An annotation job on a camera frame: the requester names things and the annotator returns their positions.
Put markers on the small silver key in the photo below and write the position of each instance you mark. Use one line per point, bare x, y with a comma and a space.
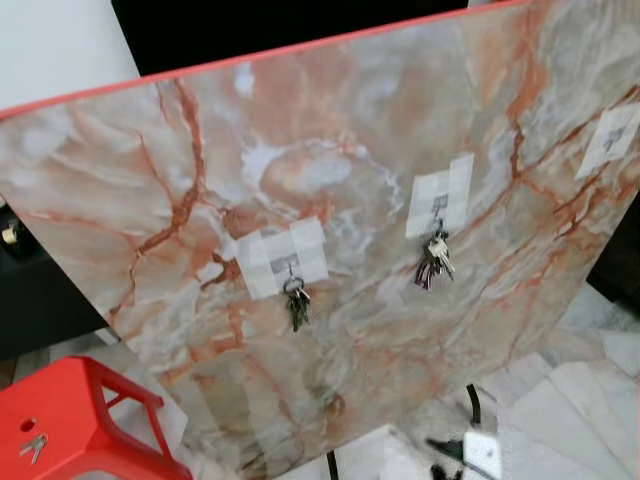
33, 447

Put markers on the marble pattern board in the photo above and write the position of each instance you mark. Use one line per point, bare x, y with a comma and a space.
350, 340

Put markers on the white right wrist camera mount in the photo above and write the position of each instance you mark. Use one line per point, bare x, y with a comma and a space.
482, 458

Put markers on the red plastic stool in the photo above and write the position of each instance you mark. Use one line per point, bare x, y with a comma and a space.
60, 410

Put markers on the dark key bunch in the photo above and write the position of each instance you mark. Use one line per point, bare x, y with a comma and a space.
298, 310

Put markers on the black board stand leg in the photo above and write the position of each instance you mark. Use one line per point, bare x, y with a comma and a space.
332, 468
474, 405

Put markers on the black television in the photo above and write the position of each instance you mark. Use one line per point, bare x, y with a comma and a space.
280, 30

